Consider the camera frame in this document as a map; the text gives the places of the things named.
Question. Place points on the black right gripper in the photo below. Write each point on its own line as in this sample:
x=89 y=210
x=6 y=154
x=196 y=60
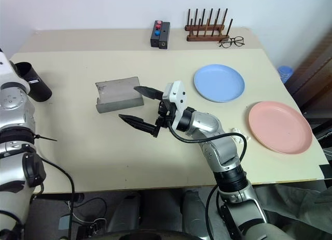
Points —
x=164 y=114

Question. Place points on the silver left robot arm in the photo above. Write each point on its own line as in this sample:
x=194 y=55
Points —
x=14 y=107

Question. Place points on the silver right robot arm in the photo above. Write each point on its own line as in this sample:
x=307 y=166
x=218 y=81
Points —
x=207 y=123

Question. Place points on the grey open glasses case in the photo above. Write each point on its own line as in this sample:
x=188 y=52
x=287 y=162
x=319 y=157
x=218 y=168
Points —
x=116 y=94

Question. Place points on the black-framed glasses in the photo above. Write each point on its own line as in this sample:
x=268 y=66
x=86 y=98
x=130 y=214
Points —
x=231 y=42

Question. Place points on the black box with coloured buttons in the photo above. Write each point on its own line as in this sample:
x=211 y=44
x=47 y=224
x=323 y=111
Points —
x=155 y=34

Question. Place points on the black box with small socket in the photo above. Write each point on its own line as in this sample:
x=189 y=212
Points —
x=164 y=36

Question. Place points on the blue plate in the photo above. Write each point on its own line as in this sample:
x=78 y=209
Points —
x=219 y=82

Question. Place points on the white crumpled paper scrap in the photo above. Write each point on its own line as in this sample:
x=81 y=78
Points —
x=237 y=132

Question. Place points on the brown wooden plate rack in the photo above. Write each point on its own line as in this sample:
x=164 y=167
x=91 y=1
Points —
x=207 y=33

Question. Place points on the black zip tie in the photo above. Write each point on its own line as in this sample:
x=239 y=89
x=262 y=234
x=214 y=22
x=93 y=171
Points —
x=46 y=139

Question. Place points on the dark rounded grey shape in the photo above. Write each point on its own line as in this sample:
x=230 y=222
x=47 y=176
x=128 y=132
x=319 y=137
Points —
x=124 y=211
x=194 y=211

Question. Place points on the dark curved black rim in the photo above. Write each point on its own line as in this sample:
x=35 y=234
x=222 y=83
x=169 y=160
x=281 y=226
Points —
x=142 y=235

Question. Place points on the pink plate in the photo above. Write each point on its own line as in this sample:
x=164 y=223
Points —
x=280 y=127

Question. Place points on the small grey power adapter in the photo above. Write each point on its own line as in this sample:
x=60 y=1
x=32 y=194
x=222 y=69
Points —
x=63 y=222

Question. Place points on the blue water jug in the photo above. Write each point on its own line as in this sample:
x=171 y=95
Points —
x=284 y=72

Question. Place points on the brown wooden furniture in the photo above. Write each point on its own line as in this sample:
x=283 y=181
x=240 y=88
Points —
x=313 y=76

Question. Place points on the grey cloth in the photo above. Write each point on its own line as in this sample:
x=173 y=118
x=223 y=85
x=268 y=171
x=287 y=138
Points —
x=293 y=206

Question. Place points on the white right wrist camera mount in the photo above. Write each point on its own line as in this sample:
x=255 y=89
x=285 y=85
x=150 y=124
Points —
x=177 y=98

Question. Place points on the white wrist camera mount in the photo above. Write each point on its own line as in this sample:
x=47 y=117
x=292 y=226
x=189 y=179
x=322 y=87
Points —
x=6 y=68
x=177 y=98

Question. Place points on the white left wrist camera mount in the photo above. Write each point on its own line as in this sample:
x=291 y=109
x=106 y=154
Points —
x=6 y=68

